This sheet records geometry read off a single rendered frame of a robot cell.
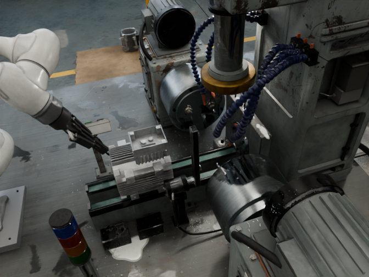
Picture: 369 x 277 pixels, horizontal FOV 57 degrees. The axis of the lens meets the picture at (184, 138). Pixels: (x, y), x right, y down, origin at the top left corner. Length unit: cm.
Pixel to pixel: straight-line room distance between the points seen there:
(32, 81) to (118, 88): 107
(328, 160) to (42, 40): 109
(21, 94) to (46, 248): 62
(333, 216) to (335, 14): 52
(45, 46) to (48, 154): 74
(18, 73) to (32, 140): 87
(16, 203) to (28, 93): 64
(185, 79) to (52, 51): 54
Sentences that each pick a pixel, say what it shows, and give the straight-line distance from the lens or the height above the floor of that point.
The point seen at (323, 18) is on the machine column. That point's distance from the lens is 99.
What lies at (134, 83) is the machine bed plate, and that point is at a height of 80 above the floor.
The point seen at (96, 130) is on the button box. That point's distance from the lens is 140.
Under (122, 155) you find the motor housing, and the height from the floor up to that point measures 111.
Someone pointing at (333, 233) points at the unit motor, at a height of 136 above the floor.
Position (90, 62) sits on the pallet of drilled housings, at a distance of 384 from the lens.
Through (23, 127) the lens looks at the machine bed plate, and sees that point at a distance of 201.
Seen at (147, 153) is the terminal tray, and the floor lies 112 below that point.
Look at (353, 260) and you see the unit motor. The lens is 69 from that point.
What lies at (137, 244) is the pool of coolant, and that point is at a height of 80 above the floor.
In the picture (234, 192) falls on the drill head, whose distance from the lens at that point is 100.
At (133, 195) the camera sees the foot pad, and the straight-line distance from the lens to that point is 123.
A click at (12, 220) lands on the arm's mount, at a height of 83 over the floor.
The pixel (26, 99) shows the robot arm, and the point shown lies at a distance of 107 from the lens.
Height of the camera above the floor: 192
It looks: 42 degrees down
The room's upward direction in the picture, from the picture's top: 5 degrees counter-clockwise
